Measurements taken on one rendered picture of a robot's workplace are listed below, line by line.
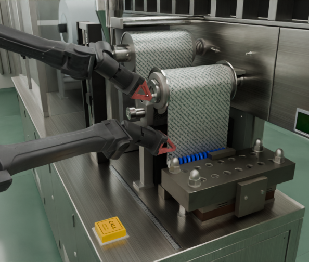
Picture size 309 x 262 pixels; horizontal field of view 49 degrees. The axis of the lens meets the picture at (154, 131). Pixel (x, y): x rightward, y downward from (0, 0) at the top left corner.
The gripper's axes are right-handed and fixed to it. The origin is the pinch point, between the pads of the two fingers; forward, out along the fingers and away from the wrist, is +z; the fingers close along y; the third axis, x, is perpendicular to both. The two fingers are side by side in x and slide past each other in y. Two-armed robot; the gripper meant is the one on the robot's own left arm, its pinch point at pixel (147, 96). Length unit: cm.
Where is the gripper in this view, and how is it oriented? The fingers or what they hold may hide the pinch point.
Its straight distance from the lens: 104.4
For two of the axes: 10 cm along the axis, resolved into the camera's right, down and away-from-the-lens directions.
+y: 4.7, 3.5, -8.1
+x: 5.6, -8.3, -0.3
